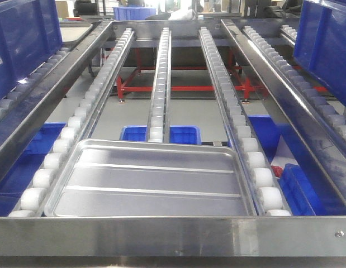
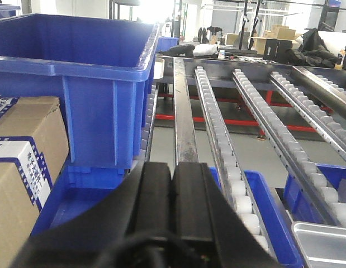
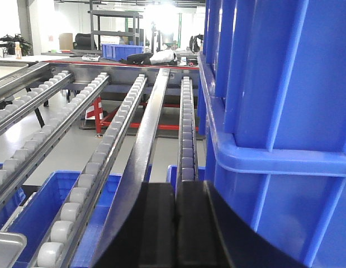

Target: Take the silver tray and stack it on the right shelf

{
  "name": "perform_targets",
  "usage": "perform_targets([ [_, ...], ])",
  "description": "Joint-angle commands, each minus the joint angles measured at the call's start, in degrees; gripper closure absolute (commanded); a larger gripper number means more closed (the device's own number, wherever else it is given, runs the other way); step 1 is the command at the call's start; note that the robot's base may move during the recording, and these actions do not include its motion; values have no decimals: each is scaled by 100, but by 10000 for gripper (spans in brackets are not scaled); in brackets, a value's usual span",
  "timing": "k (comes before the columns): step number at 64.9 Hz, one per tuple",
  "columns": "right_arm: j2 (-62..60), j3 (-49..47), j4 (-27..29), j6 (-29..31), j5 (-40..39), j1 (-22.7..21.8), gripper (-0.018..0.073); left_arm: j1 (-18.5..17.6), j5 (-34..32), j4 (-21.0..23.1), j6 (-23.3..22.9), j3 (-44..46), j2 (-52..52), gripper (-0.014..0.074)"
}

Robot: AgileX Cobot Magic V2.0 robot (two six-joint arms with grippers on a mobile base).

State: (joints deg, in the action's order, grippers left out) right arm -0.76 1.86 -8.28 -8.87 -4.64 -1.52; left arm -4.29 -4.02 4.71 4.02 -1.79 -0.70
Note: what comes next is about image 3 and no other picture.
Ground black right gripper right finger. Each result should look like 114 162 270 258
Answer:
177 181 303 267

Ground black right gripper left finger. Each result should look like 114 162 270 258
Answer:
92 182 175 267

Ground small silver ribbed tray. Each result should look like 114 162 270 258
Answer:
0 232 27 267

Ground steel divider bar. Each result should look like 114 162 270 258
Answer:
92 68 170 265

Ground blue bin below rollers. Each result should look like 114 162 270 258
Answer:
8 170 121 267

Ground steel rack back crossbar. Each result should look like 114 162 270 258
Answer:
50 61 200 85

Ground large blue plastic crate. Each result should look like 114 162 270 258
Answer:
198 1 346 267

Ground black and white bags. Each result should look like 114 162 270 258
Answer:
120 50 178 66

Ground distant blue bin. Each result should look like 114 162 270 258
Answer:
102 44 144 61

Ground cardboard box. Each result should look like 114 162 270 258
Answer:
59 33 73 50

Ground dark metal shelving rack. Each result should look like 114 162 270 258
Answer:
88 1 143 51

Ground potted green plant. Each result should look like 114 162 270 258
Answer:
0 33 32 56

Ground roller rail beside crate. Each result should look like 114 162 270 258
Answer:
176 76 198 185

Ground centre white roller rail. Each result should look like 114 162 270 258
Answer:
28 74 147 267

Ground white roller rail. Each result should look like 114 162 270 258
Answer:
0 74 110 210
28 74 147 267

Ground red steel floor frame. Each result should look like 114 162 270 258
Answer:
86 97 199 137

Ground left white roller rail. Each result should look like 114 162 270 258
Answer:
0 74 110 210

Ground far left roller rail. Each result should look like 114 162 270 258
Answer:
0 70 74 136

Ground steel side guide rail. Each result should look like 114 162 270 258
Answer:
0 62 51 102

